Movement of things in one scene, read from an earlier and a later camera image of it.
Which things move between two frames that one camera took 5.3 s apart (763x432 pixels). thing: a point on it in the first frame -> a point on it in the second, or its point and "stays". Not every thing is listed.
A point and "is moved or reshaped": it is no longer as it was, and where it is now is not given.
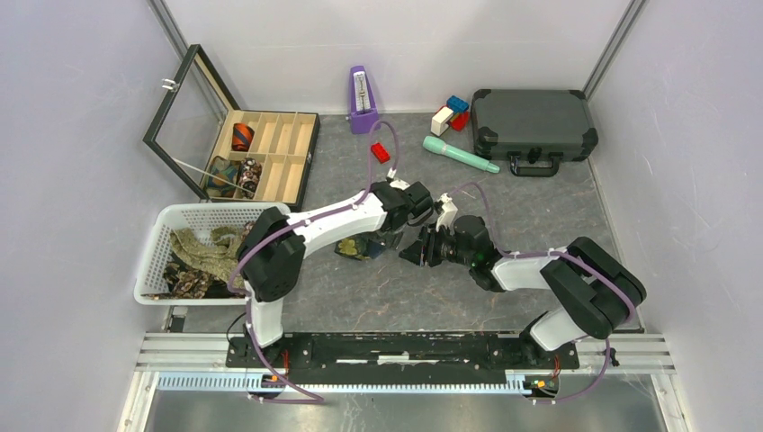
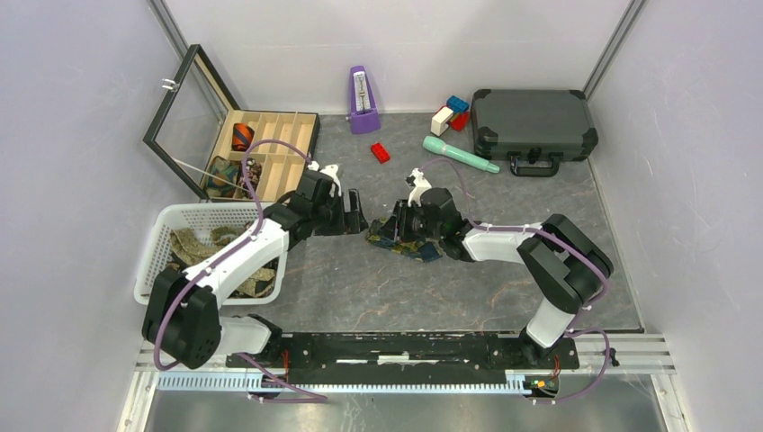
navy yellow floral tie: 359,247 is moved or reshaped
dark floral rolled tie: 249,176 stays
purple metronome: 363,110 stays
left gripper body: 399,229 -> 329,218
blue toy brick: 457,104 stays
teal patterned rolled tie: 228,171 stays
